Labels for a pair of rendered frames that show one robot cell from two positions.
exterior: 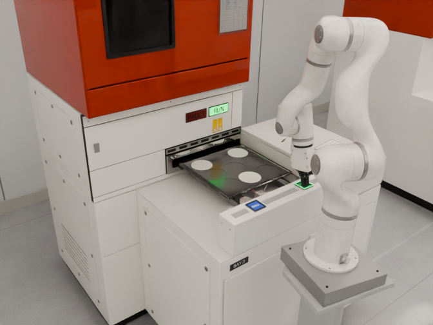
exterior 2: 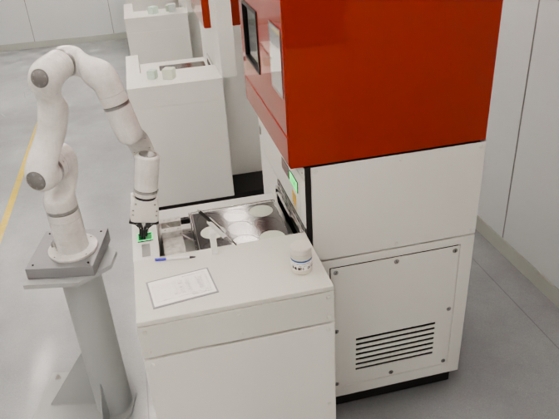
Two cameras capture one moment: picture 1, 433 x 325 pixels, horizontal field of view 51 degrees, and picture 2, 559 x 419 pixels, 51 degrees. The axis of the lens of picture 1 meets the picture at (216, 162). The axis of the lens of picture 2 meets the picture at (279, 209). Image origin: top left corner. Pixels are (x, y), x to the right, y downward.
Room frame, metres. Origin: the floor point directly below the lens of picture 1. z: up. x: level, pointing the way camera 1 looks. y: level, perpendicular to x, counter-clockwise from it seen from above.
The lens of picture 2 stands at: (2.88, -1.82, 2.10)
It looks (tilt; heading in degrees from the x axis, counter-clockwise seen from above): 29 degrees down; 116
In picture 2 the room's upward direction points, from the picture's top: 4 degrees counter-clockwise
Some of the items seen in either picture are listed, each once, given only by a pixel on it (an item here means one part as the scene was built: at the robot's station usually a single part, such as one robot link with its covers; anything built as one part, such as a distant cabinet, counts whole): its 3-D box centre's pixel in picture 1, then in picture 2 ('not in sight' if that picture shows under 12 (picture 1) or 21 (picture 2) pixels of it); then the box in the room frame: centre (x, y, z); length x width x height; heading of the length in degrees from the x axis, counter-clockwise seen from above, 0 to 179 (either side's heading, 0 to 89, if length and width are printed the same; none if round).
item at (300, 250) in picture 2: not in sight; (301, 257); (2.22, -0.35, 1.01); 0.07 x 0.07 x 0.10
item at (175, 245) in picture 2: not in sight; (174, 248); (1.65, -0.26, 0.87); 0.36 x 0.08 x 0.03; 128
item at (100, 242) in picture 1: (143, 213); (356, 276); (2.17, 0.41, 0.41); 0.82 x 0.71 x 0.82; 128
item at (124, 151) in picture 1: (172, 137); (281, 172); (1.90, 0.20, 1.02); 0.82 x 0.03 x 0.40; 128
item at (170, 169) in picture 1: (205, 152); (289, 218); (2.00, 0.06, 0.89); 0.44 x 0.02 x 0.10; 128
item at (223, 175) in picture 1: (234, 167); (239, 228); (1.85, -0.08, 0.90); 0.34 x 0.34 x 0.01; 38
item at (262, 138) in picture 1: (308, 154); (230, 290); (2.00, -0.45, 0.89); 0.62 x 0.35 x 0.14; 38
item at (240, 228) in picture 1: (279, 210); (146, 236); (1.52, -0.26, 0.89); 0.55 x 0.09 x 0.14; 128
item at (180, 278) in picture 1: (256, 257); (228, 341); (1.81, -0.21, 0.41); 0.97 x 0.64 x 0.82; 128
